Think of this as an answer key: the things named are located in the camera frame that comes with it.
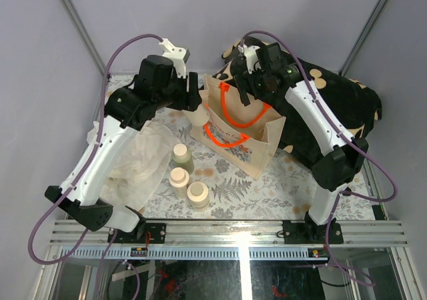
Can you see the grey slotted cable duct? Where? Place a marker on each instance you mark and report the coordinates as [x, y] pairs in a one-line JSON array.
[[194, 253]]

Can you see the black plush flower pillow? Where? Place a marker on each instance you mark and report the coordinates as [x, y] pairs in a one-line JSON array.
[[356, 106]]

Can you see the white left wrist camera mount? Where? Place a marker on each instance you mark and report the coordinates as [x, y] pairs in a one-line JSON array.
[[179, 56]]

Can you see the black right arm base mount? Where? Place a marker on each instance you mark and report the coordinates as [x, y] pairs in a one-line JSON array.
[[307, 232]]

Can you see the cream bottle wooden cap front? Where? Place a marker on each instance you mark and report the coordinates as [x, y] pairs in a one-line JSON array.
[[179, 179]]

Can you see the aluminium corner frame post right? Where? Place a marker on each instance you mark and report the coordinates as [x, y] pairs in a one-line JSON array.
[[364, 35]]

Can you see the aluminium corner frame post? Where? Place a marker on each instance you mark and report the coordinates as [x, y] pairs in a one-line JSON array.
[[88, 43], [364, 35]]

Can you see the aluminium corner frame post left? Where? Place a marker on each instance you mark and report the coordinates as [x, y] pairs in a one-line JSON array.
[[88, 43]]

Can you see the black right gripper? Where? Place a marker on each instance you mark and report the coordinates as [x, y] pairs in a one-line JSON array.
[[245, 80]]

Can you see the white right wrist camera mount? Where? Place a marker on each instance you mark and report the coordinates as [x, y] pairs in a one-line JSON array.
[[250, 56]]

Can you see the beige canvas tote bag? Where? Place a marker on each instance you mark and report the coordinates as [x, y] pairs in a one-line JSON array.
[[246, 136]]

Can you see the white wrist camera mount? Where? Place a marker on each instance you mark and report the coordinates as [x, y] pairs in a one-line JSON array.
[[179, 56], [250, 56]]

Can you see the floral patterned table cloth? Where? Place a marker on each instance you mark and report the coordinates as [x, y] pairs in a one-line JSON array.
[[285, 190]]

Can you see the white crumpled cloth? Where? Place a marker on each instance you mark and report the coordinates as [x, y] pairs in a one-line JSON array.
[[141, 166]]

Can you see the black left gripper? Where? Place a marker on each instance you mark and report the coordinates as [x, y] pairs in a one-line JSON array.
[[188, 98]]

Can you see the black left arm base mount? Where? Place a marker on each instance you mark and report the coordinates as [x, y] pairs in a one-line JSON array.
[[144, 233]]

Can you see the cream bottle wooden cap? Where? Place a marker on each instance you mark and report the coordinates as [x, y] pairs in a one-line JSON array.
[[199, 117], [179, 179]]

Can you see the green bottle wooden cap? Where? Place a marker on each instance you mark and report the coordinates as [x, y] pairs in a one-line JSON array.
[[182, 157]]

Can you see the wide cream jar wooden lid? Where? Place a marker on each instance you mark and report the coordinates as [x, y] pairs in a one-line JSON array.
[[198, 195]]

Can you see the aluminium front rail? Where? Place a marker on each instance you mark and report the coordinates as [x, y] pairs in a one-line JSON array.
[[220, 233]]

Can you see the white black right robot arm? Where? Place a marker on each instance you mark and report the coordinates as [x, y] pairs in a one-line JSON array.
[[342, 155]]

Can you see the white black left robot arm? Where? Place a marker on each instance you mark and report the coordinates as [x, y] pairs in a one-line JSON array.
[[79, 194]]

